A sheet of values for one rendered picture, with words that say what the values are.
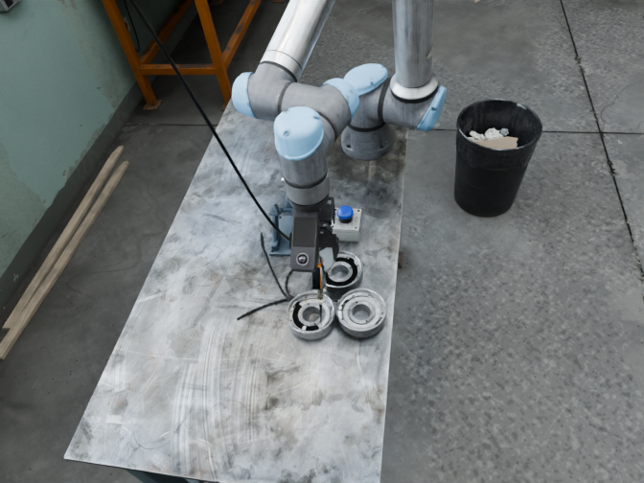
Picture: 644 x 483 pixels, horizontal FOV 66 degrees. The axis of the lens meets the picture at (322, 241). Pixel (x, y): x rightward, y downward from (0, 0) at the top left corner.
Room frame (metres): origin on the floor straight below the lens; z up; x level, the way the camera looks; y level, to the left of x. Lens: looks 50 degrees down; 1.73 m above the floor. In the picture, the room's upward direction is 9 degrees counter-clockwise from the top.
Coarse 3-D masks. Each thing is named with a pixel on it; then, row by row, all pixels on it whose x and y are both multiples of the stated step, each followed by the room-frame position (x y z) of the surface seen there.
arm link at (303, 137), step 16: (288, 112) 0.64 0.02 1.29; (304, 112) 0.64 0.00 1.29; (288, 128) 0.60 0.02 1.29; (304, 128) 0.60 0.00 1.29; (320, 128) 0.61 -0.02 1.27; (288, 144) 0.59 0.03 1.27; (304, 144) 0.59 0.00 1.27; (320, 144) 0.60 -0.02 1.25; (288, 160) 0.59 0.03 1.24; (304, 160) 0.59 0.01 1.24; (320, 160) 0.60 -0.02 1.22; (288, 176) 0.60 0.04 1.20; (304, 176) 0.59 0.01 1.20; (320, 176) 0.60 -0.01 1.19
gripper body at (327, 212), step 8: (296, 208) 0.60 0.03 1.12; (304, 208) 0.59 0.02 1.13; (312, 208) 0.59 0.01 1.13; (320, 208) 0.62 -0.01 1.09; (328, 208) 0.64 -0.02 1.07; (320, 216) 0.61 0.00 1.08; (328, 216) 0.62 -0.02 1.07; (320, 224) 0.60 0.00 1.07; (328, 224) 0.61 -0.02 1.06; (320, 232) 0.59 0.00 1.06; (328, 232) 0.59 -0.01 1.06; (320, 240) 0.59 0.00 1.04; (328, 240) 0.59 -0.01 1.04
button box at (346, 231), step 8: (336, 208) 0.85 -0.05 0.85; (336, 216) 0.82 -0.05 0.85; (360, 216) 0.81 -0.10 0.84; (336, 224) 0.80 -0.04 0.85; (344, 224) 0.79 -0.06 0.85; (352, 224) 0.79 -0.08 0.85; (360, 224) 0.80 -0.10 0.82; (336, 232) 0.78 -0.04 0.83; (344, 232) 0.78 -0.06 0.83; (352, 232) 0.77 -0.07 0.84; (344, 240) 0.78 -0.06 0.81; (352, 240) 0.77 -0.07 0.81
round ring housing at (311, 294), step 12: (300, 300) 0.61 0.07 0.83; (324, 300) 0.60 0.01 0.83; (288, 312) 0.58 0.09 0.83; (300, 312) 0.57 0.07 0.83; (312, 312) 0.59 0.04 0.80; (324, 312) 0.57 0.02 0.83; (288, 324) 0.55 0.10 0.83; (312, 324) 0.54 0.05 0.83; (300, 336) 0.52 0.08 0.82; (312, 336) 0.51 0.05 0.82
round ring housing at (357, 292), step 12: (360, 288) 0.60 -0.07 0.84; (348, 300) 0.59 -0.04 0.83; (360, 300) 0.58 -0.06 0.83; (336, 312) 0.55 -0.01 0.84; (348, 312) 0.56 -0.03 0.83; (372, 312) 0.55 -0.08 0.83; (384, 312) 0.54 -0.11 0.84; (348, 324) 0.53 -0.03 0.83; (360, 324) 0.53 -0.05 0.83; (360, 336) 0.50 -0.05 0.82
